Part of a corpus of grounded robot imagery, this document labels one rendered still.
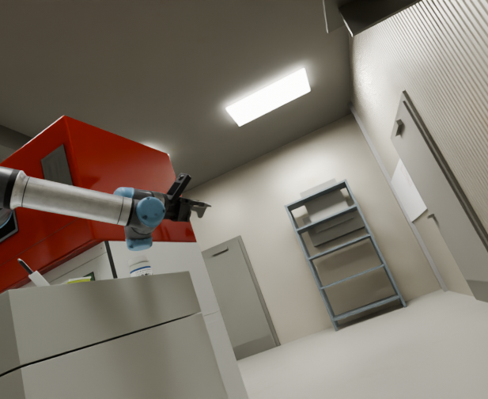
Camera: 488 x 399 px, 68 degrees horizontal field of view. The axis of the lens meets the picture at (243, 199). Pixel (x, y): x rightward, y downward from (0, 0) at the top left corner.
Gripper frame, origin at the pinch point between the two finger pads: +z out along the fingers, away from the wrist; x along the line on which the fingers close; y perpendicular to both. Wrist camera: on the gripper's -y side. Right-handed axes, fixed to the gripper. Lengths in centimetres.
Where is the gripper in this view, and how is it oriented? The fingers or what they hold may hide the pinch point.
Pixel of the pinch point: (203, 203)
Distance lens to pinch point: 135.3
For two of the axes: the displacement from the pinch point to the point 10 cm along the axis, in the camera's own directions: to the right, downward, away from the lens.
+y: -1.8, 9.8, 0.2
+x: 7.4, 1.5, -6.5
